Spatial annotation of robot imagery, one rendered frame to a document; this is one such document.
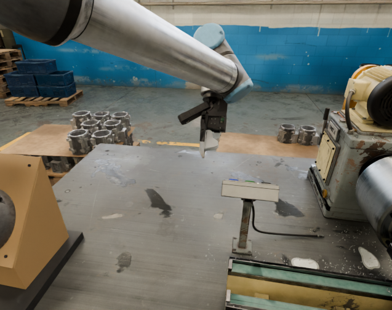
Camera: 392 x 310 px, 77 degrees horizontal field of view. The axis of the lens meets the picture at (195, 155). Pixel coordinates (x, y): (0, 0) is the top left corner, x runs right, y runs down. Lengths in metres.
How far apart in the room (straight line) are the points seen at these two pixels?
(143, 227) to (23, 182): 0.44
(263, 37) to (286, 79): 1.03
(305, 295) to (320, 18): 5.70
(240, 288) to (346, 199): 0.56
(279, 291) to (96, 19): 0.75
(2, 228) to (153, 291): 0.45
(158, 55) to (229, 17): 5.50
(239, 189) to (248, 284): 0.26
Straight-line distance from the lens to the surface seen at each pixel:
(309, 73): 6.25
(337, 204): 1.15
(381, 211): 0.86
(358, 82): 1.14
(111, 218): 1.11
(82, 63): 7.08
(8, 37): 7.43
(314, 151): 3.22
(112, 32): 0.39
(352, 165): 1.06
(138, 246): 0.98
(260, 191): 0.78
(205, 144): 0.81
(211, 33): 0.78
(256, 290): 0.81
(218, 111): 0.84
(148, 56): 0.45
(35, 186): 0.87
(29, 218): 0.88
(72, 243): 1.02
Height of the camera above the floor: 1.53
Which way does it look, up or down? 29 degrees down
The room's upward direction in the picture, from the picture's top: straight up
